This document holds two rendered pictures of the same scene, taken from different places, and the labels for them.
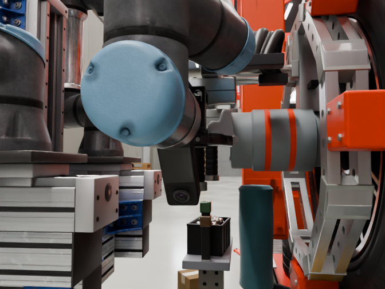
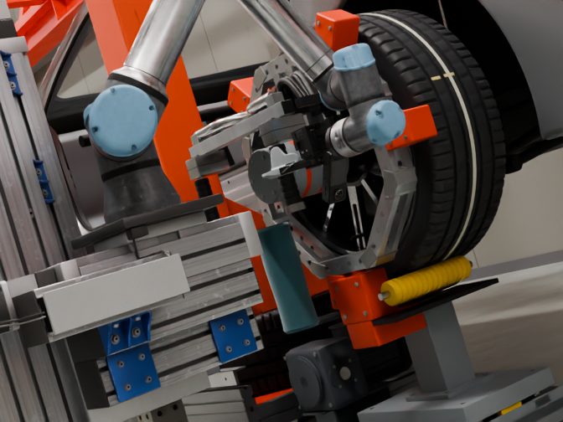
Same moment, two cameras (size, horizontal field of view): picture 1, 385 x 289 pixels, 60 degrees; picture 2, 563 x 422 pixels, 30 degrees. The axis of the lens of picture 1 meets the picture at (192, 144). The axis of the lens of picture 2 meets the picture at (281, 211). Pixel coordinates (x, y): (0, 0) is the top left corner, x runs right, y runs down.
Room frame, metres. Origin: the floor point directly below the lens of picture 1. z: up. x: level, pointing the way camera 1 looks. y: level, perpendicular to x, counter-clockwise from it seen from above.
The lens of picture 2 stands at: (-1.01, 1.53, 0.70)
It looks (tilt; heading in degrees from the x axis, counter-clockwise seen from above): 2 degrees up; 317
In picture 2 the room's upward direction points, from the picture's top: 17 degrees counter-clockwise
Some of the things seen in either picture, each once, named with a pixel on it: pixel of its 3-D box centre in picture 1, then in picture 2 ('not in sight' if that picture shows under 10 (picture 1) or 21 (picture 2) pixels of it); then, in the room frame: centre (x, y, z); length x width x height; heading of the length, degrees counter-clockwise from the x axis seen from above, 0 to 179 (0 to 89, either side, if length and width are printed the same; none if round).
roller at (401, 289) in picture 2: not in sight; (426, 280); (0.61, -0.34, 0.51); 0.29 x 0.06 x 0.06; 82
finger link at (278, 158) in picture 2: not in sight; (277, 161); (0.55, 0.06, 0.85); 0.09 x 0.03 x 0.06; 28
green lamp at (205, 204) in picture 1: (205, 206); not in sight; (1.22, -0.05, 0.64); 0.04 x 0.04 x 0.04; 82
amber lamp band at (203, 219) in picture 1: (205, 221); not in sight; (1.22, -0.05, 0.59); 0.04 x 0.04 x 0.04; 82
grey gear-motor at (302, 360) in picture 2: not in sight; (369, 380); (1.08, -0.53, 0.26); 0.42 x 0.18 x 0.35; 82
